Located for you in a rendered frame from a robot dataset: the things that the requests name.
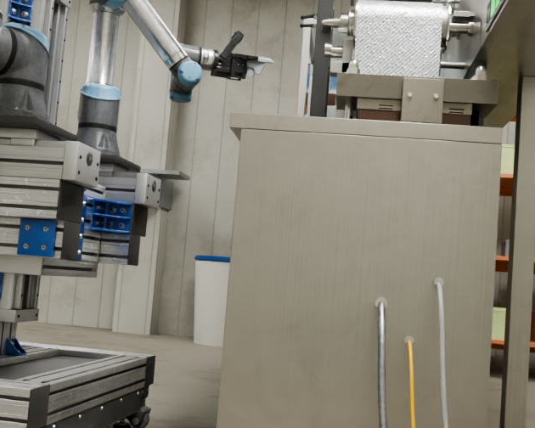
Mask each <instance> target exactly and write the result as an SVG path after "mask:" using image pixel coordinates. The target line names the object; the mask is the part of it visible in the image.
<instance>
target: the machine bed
mask: <svg viewBox="0 0 535 428"><path fill-rule="evenodd" d="M229 127H230V129H231V130H232V131H233V133H234V135H235V136H236V137H237V139H238V140H239V141H240V134H241V129H242V128H244V129H258V130H273V131H286V132H315V133H328V134H343V135H358V136H371V137H386V138H413V139H428V140H442V141H456V142H471V143H485V144H502V142H503V128H502V127H477V126H462V125H447V124H432V123H418V122H402V121H374V120H359V119H344V118H329V117H315V116H299V115H271V114H256V113H241V112H231V113H230V122H229Z"/></svg>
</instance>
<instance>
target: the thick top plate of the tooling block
mask: <svg viewBox="0 0 535 428"><path fill-rule="evenodd" d="M404 77H407V78H423V79H439V80H444V93H443V103H457V104H472V110H479V111H480V118H487V116H488V115H489V114H490V113H491V112H492V110H493V109H494V108H495V107H496V106H497V104H498V84H499V81H490V80H473V79H457V78H440V77H423V76H391V75H375V74H358V73H341V72H338V73H337V83H336V95H335V96H336V109H337V110H345V104H346V103H352V104H353V110H355V111H357V104H358V98H364V99H395V100H402V94H403V78H404Z"/></svg>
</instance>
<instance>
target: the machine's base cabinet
mask: <svg viewBox="0 0 535 428"><path fill-rule="evenodd" d="M501 158H502V144H485V143H471V142H456V141H442V140H428V139H413V138H386V137H371V136H358V135H343V134H328V133H315V132H286V131H273V130H258V129H244V128H242V129H241V134H240V144H239V164H238V174H237V184H236V195H235V204H234V224H233V234H232V244H231V255H230V265H229V276H228V294H227V305H226V315H225V325H224V336H223V346H222V366H221V375H220V386H219V396H218V406H217V426H216V428H380V423H379V405H378V308H377V307H376V306H375V301H376V299H377V298H379V297H384V298H385V299H386V300H387V307H386V418H387V428H411V415H410V388H409V360H408V344H406V343H405V341H404V338H405V337H406V336H407V335H411V336H412V337H413V338H414V342H413V344H412V352H413V366H414V417H415V428H443V422H442V397H441V376H440V327H439V303H438V292H437V287H436V286H435V285H434V284H433V281H434V279H435V278H442V279H443V281H444V284H443V286H442V294H443V306H444V332H445V376H446V396H447V410H448V428H487V405H488V389H489V374H490V358H491V343H492V327H493V297H494V281H495V266H496V250H497V234H498V204H499V189H500V173H501Z"/></svg>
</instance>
